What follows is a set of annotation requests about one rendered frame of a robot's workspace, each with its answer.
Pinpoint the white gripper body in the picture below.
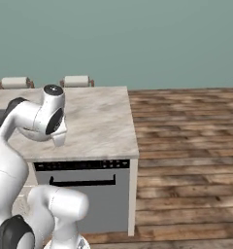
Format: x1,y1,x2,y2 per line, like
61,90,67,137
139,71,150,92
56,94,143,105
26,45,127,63
50,124,69,148

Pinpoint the white island counter cabinet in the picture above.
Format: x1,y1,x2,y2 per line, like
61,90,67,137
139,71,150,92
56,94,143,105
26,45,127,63
127,158,140,237

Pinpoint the white cushioned wooden stool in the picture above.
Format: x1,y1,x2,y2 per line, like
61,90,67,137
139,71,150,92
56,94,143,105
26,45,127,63
58,75,96,89
0,76,36,90

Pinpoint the grey dishwasher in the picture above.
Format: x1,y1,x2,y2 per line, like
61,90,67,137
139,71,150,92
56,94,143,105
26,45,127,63
33,159,131,234

